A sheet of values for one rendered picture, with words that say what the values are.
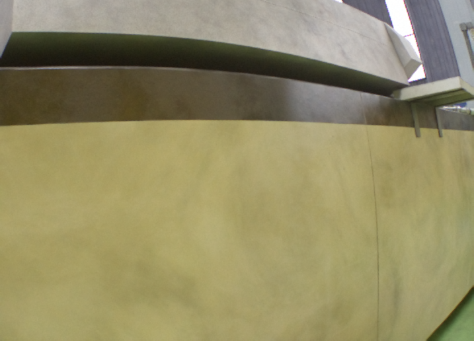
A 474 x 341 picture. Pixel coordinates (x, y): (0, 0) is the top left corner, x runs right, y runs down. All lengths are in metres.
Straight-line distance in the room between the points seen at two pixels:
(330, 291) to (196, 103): 0.39
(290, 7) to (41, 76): 0.51
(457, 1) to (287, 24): 6.35
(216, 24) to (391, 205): 0.53
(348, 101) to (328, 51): 0.10
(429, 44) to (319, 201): 10.36
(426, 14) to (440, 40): 0.76
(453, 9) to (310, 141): 6.42
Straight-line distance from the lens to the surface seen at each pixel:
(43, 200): 0.50
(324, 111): 0.82
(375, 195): 0.94
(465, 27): 2.15
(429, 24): 11.15
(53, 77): 0.53
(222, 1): 0.74
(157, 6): 0.64
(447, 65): 10.85
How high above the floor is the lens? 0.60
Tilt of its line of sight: 5 degrees up
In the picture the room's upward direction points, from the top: 7 degrees counter-clockwise
